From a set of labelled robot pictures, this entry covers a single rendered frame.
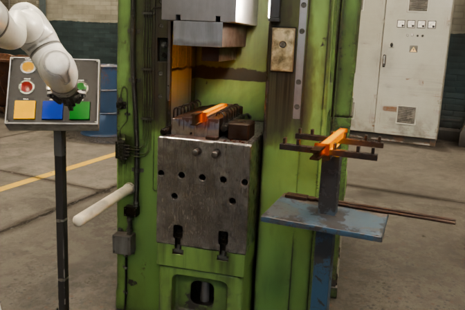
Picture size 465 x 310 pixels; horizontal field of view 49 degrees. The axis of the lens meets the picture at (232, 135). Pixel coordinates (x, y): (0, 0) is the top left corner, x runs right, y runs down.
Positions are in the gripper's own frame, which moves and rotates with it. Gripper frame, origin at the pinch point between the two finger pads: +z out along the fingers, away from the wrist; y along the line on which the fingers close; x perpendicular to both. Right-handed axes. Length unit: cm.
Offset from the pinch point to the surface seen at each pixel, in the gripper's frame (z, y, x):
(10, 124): 12.8, -22.9, -3.9
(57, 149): 29.6, -8.0, -10.2
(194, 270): 30, 46, -62
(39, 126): 14.0, -12.5, -4.3
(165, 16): -2.4, 35.3, 34.6
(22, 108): 11.2, -18.3, 2.1
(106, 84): 428, 2, 158
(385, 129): 424, 367, 95
